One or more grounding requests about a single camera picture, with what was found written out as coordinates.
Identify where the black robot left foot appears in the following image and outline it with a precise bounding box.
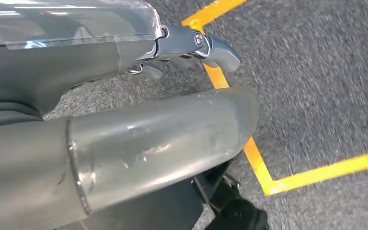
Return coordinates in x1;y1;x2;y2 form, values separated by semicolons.
209;196;270;230

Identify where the black robot left leg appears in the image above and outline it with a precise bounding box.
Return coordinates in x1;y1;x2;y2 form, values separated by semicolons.
55;159;239;230

